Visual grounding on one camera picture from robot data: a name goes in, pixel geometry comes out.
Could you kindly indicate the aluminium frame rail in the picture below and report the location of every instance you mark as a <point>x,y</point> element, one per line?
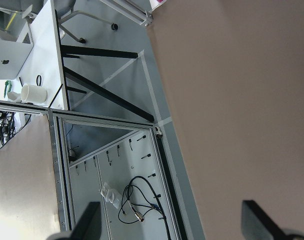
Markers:
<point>81,118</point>

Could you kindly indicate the white desk with black legs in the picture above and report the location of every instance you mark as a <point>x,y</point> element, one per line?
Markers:
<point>46,59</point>

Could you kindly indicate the white paper cup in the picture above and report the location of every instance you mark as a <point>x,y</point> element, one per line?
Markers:
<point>33,94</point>

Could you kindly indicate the silver apple laptop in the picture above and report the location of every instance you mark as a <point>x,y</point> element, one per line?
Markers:
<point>14,52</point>

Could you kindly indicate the crumpled white plastic bag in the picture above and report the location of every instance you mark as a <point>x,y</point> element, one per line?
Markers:
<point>111,195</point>

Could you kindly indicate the green handled tool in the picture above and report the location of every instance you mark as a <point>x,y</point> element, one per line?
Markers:
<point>7,87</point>

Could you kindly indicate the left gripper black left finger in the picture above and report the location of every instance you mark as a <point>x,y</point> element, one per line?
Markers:
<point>87,228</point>

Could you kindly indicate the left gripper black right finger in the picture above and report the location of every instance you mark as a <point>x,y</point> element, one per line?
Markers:
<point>257,225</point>

